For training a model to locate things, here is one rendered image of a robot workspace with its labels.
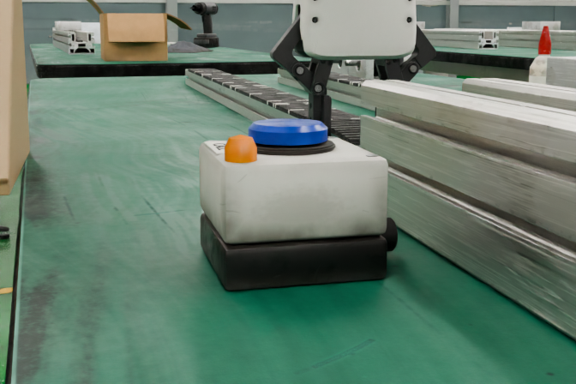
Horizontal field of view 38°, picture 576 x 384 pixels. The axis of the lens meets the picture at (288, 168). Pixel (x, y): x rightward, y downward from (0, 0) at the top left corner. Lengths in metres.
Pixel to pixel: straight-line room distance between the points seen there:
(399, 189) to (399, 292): 0.12
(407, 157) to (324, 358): 0.19
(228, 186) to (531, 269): 0.14
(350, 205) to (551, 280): 0.10
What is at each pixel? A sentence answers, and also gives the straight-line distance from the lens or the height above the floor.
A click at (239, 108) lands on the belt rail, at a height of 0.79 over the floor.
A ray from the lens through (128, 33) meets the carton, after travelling 2.71.
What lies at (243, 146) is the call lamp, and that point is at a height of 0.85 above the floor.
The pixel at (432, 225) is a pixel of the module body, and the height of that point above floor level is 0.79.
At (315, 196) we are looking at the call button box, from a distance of 0.39.
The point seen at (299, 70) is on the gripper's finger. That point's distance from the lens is 0.71.
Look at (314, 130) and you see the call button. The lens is 0.41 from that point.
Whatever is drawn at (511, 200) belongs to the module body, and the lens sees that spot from 0.38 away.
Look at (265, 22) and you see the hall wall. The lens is 11.94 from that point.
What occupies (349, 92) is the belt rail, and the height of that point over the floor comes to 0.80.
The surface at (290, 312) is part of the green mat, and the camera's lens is 0.36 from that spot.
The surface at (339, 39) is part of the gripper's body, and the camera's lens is 0.70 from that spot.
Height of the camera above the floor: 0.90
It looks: 10 degrees down
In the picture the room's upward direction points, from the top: straight up
